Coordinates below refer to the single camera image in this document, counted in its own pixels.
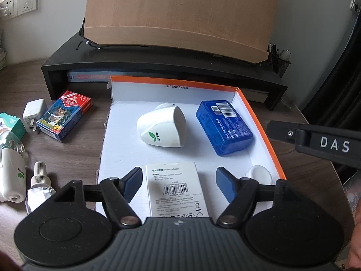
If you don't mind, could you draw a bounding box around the patterned fabric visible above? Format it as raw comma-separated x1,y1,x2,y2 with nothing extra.
342,172,361,232

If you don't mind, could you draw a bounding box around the wooden reading stand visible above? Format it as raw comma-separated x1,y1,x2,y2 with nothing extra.
80,0,280,64

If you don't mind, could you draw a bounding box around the clear repellent refill bottle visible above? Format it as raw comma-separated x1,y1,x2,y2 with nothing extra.
25,161,57,215

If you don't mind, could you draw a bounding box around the black mesh pen holder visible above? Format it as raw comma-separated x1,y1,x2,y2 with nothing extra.
266,44,292,79

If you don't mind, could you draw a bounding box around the white repellent heater with bottle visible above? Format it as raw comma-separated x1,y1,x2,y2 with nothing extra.
0,131,28,203

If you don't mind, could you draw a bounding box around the white adapter carton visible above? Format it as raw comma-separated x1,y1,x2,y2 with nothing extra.
145,162,211,218

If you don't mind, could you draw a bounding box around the black desk riser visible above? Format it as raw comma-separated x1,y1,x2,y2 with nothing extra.
41,31,288,112

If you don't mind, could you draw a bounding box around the red label book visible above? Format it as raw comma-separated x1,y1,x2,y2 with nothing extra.
67,71,113,83

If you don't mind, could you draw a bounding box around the grey book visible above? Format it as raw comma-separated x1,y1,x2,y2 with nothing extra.
244,88,268,104

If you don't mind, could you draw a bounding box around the person's right forearm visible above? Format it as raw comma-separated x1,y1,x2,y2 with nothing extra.
348,203,361,269

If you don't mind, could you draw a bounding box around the red blue playing cards box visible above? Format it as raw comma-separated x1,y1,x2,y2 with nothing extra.
37,90,93,142

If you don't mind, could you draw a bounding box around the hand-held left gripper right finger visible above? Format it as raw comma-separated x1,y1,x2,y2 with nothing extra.
216,167,311,229

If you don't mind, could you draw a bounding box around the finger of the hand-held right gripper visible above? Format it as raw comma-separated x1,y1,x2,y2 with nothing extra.
266,120,305,146

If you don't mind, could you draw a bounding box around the dark curtain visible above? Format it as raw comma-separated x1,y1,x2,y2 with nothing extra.
303,4,361,181

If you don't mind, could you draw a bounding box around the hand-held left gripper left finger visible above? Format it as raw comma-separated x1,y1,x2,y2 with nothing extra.
48,167,142,230

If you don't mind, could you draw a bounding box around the blue plastic case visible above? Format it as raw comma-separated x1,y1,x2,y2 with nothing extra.
196,100,254,157

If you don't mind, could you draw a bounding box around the green white bandage box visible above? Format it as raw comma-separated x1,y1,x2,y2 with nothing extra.
0,112,27,147

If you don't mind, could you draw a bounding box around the orange cardboard box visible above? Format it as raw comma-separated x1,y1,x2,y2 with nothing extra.
97,76,287,218

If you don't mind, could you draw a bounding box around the white ceramic mug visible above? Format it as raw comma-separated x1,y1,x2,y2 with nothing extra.
137,103,186,148

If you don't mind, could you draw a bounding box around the white cube charger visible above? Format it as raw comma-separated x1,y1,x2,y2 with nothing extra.
23,99,48,132

